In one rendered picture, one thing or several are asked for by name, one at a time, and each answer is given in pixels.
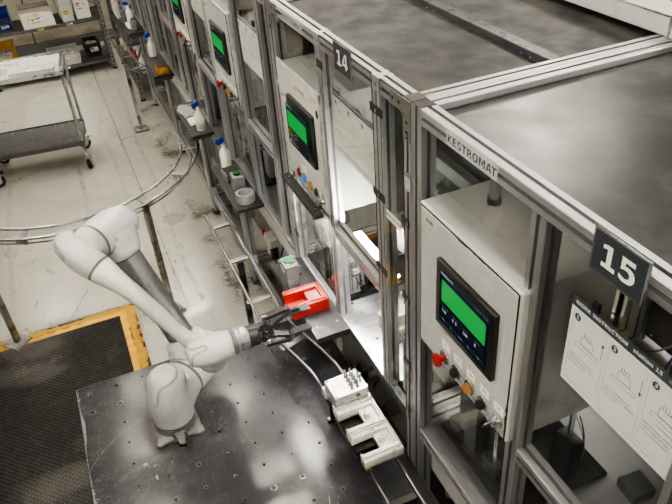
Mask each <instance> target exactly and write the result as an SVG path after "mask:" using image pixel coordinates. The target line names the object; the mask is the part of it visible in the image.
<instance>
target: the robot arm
mask: <svg viewBox="0 0 672 504"><path fill-rule="evenodd" d="M138 229H139V218H138V216H137V214H136V212H135V211H134V210H133V209H132V208H130V207H128V206H125V205H118V206H114V207H110V208H108V209H105V210H102V211H101V212H99V213H98V214H96V215H95V216H94V217H92V218H91V219H90V220H88V221H87V222H86V223H85V224H84V225H83V226H82V227H81V228H80V229H78V230H76V231H75V232H74V231H72V230H64V231H62V232H60V233H58V234H57V236H56V237H55V239H54V240H53V243H52V247H53V249H54V252H55V253H56V255H57V256H58V257H59V259H60V260H61V261H62V262H63V263H64V264H65V265H66V266H67V267H69V268H70V269H71V270H73V271H74V272H75V273H77V274H78V275H80V276H82V277H84V278H86V279H88V280H89V281H91V282H93V283H95V284H98V285H100V286H102V287H104V288H107V289H109V290H111V291H113V292H115V293H117V294H118V295H120V296H122V297H123V298H125V299H126V300H128V301H129V302H130V303H132V304H133V305H134V306H135V307H137V308H138V309H139V310H140V311H141V312H143V313H144V314H145V315H146V316H147V317H149V318H150V319H151V320H152V321H154V322H155V323H156V324H157V325H158V327H159V328H160V330H161V331H162V333H163V334H164V336H165V337H166V339H167V345H166V350H167V352H168V356H169V360H170V363H164V364H161V365H158V366H156V367H155V368H154V369H153V370H152V371H151V372H150V373H149V375H148V377H147V379H146V383H145V397H146V402H147V405H148V409H149V411H150V414H149V419H150V420H151V422H152V423H153V427H154V430H155V434H156V438H157V443H156V445H157V448H158V449H163V448H165V447H166V446H168V445H170V444H173V443H176V442H178V443H179V445H180V447H181V448H185V447H186V446H187V442H186V438H189V437H192V436H195V435H201V434H203V433H204V432H205V428H204V426H203V425H202V424H201V422H200V419H199V416H198V413H197V410H196V408H195V405H196V403H195V401H196V399H197V396H198V394H199V392H200V390H201V389H202V387H203V386H204V385H205V384H206V383H207V382H208V381H209V380H210V379H211V377H212V376H213V375H214V373H215V372H218V371H220V370H221V369H223V368H224V367H225V365H226V364H227V361H228V359H229V358H230V357H232V356H234V355H237V354H239V353H242V352H245V351H248V350H250V346H251V347H254V346H257V345H260V344H261V342H265V345H266V347H267V348H269V347H271V346H273V345H278V344H283V343H287V342H292V341H293V337H294V336H295V335H298V334H301V333H303V332H304V331H307V330H310V329H312V326H311V324H310V322H308V323H305V324H302V325H299V326H296V327H293V328H291V329H290V331H281V330H274V327H275V326H276V324H277V323H279V322H280V321H282V320H283V319H284V318H286V317H287V316H289V315H290V314H291V316H293V315H296V314H299V313H302V312H305V311H308V310H310V307H309V306H308V304H304V305H301V306H294V307H291V308H288V306H287V305H286V304H284V305H282V306H280V307H278V308H276V309H274V310H272V311H270V312H268V313H264V314H261V315H260V317H261V321H260V322H259V323H257V324H255V323H253V324H250V325H247V326H245V328H244V327H243V326H242V325H240V326H237V327H234V328H231V329H228V330H224V331H216V332H212V331H210V330H202V329H201V328H200V327H198V326H195V325H190V324H189V323H188V321H187V320H186V318H185V317H184V315H183V314H182V312H181V311H180V309H179V308H178V306H177V305H176V303H175V302H174V300H173V299H172V297H171V296H170V294H169V292H168V291H167V289H166V288H165V286H164V285H163V283H162V282H161V280H160V279H159V277H158V276H157V274H156V273H155V271H154V270H153V268H152V267H151V265H150V264H149V262H148V261H147V259H146V258H145V256H144V255H143V253H142V252H141V250H140V240H139V235H138ZM286 312H287V313H286ZM267 320H268V321H267ZM265 321H266V322H265ZM276 337H277V338H276ZM270 338H272V339H270Z"/></svg>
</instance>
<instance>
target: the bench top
mask: <svg viewBox="0 0 672 504"><path fill-rule="evenodd" d="M319 345H320V346H321V347H322V348H324V349H325V350H326V351H327V352H328V353H329V354H330V355H331V356H332V357H333V358H334V359H335V361H336V362H337V363H338V364H339V365H340V367H341V368H342V370H344V369H345V370H346V373H347V372H349V370H348V368H349V367H350V368H351V366H350V365H349V363H348V362H347V360H346V359H345V357H344V356H343V354H342V352H341V351H340V349H339V348H338V346H337V345H336V343H335V342H334V340H330V341H327V342H325V343H322V344H319ZM279 346H281V345H280V344H278V345H273V346H271V347H269V348H267V347H266V345H265V342H261V344H260V345H257V346H254V347H251V346H250V350H248V351H245V352H242V353H239V354H237V355H234V356H232V357H230V358H229V359H228V361H227V364H226V365H225V367H224V368H223V369H221V370H220V371H218V372H215V373H214V375H213V376H212V377H211V379H210V380H209V381H208V382H207V383H206V384H205V385H204V386H203V387H202V389H201V390H200V392H199V394H198V396H197V399H196V401H195V403H196V405H195V408H196V410H197V413H198V416H199V419H200V422H201V424H202V425H203V426H204V428H205V432H204V433H203V434H201V435H195V436H192V437H189V438H186V442H187V446H186V447H185V448H181V447H180V445H179V443H178V442H176V443H173V444H170V445H168V446H166V447H165V448H163V449H158V448H157V445H156V443H157V438H156V434H155V430H154V427H153V423H152V422H151V420H150V419H149V414H150V411H149V409H148V405H147V402H146V397H145V383H146V379H147V377H148V375H149V373H150V372H151V371H152V370H153V369H154V368H155V367H156V366H158V365H161V364H164V363H170V360H166V361H163V362H160V363H157V364H154V365H151V366H148V367H145V368H142V369H139V370H136V371H133V372H130V373H127V374H124V375H121V376H118V377H115V378H112V379H109V380H106V381H103V382H100V383H97V384H94V385H91V386H88V387H85V388H82V389H79V390H76V395H77V401H78V407H79V413H80V420H81V426H82V432H83V438H84V444H85V451H86V457H87V463H88V469H89V475H90V481H91V488H92V494H93V500H94V504H386V503H385V501H384V500H383V498H382V496H381V494H380V493H379V491H378V489H377V487H376V486H375V484H374V482H373V480H372V479H371V477H370V475H369V473H368V472H367V471H366V470H365V469H364V467H363V465H362V463H361V460H357V459H356V457H355V455H354V453H353V452H352V450H351V448H350V446H349V445H348V443H347V441H346V439H345V437H344V436H343V434H342V432H341V430H340V429H339V427H338V425H337V423H336V422H332V423H330V424H329V423H328V421H327V417H330V415H329V406H328V404H327V403H326V402H325V400H324V397H323V395H322V391H321V389H320V388H319V386H318V384H317V382H316V381H315V379H314V378H313V376H312V375H311V374H310V373H309V371H308V370H307V369H306V368H305V367H304V366H303V365H302V364H301V363H300V362H299V361H298V360H297V359H296V358H295V357H294V356H293V355H291V354H290V353H289V352H288V351H287V350H285V351H283V350H281V349H280V348H279ZM290 349H291V350H292V351H293V352H294V353H296V354H297V355H298V356H299V357H300V358H301V359H302V360H303V361H304V362H305V363H306V364H307V365H308V366H309V367H310V368H311V369H312V371H313V372H314V373H315V374H316V376H317V377H318V379H319V380H320V382H321V383H322V385H323V386H325V383H324V381H327V380H329V379H332V378H334V377H337V376H340V375H342V374H341V373H340V371H339V370H338V369H337V367H336V366H335V365H334V364H333V362H332V361H331V360H330V359H329V358H328V357H327V356H326V355H325V354H324V353H323V352H322V351H321V350H320V349H318V348H317V347H316V346H315V345H314V344H313V343H312V342H310V341H309V340H308V339H307V338H306V339H304V340H302V341H300V342H299V343H297V344H295V345H293V346H292V347H290ZM351 371H353V369H352V368H351ZM116 383H117V384H118V386H116V387H115V386H114V384H116ZM93 410H94V411H95V413H94V414H91V411H93ZM398 458H399V460H400V461H401V463H402V465H403V466H404V468H405V469H406V471H407V473H408V474H409V476H410V477H411V479H412V480H413V482H414V484H415V485H416V487H417V488H418V490H419V492H420V493H421V495H422V496H423V498H424V500H425V501H426V503H427V504H439V503H438V501H437V500H436V498H435V496H434V495H433V493H432V492H431V490H430V489H429V487H428V486H427V484H426V483H425V481H424V479H423V478H422V476H421V475H420V473H419V472H418V470H417V469H416V467H415V466H414V464H413V462H412V461H411V459H410V458H409V456H408V455H407V453H406V452H405V450H404V454H403V455H401V456H398ZM371 469H372V472H373V473H374V475H375V477H376V479H377V480H378V482H379V484H380V486H381V487H382V489H383V491H384V492H385V494H386V496H387V498H388V499H389V501H390V502H391V501H394V500H396V499H398V498H401V497H403V496H405V495H408V494H410V493H412V492H414V490H413V489H412V487H411V486H410V484H409V482H408V481H407V479H406V477H405V476H404V474H403V473H402V471H401V469H400V468H399V466H398V465H397V463H396V461H395V460H394V459H391V460H389V461H386V462H384V463H381V464H379V465H377V466H374V467H372V468H371Z"/></svg>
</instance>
